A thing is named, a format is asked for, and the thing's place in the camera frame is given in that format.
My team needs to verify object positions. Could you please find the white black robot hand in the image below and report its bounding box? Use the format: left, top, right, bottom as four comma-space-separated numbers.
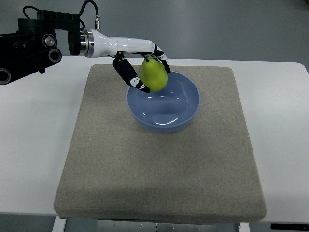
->
83, 29, 170, 93

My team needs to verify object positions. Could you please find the green pear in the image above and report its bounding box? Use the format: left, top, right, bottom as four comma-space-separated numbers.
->
138, 58, 168, 92

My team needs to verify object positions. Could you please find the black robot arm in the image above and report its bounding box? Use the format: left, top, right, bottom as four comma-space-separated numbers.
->
0, 10, 82, 85

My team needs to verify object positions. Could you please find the blue bowl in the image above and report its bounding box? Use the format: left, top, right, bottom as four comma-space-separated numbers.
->
126, 72, 201, 134

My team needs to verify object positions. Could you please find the beige felt mat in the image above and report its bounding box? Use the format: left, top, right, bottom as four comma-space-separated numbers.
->
54, 65, 267, 224

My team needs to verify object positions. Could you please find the black cable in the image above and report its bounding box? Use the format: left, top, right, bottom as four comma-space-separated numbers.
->
22, 0, 102, 30

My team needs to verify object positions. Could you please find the metal table frame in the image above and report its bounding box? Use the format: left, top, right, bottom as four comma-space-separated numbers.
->
52, 217, 251, 232

